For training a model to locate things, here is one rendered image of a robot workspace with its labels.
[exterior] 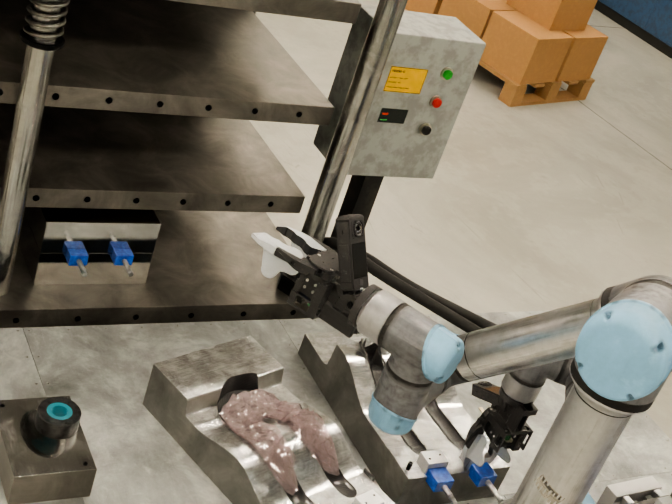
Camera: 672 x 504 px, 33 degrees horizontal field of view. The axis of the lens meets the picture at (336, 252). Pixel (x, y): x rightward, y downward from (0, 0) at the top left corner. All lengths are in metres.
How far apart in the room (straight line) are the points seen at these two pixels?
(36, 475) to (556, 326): 0.96
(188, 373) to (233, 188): 0.59
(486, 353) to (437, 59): 1.25
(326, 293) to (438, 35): 1.25
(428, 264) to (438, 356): 3.26
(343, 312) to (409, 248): 3.24
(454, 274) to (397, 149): 2.01
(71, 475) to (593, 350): 1.03
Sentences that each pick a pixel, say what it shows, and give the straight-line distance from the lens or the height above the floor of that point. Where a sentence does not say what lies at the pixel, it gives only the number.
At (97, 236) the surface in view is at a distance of 2.62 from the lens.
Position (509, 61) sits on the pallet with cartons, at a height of 0.23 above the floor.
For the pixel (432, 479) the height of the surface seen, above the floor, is 0.90.
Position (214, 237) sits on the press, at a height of 0.78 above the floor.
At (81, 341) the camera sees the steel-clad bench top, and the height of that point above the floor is 0.80.
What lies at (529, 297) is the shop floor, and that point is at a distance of 4.94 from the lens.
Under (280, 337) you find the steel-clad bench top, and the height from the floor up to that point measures 0.80.
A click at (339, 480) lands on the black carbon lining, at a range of 2.27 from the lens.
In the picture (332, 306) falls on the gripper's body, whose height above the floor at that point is 1.42.
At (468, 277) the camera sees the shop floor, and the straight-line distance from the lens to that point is 4.88.
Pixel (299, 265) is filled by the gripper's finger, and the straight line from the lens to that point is 1.66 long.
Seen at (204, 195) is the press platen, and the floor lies 1.03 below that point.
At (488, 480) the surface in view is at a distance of 2.36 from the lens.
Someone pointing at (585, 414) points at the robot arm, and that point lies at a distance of 1.52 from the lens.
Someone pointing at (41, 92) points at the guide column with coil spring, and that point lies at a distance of 2.35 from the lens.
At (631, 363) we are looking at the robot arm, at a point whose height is 1.63.
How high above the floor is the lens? 2.32
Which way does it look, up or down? 30 degrees down
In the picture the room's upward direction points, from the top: 20 degrees clockwise
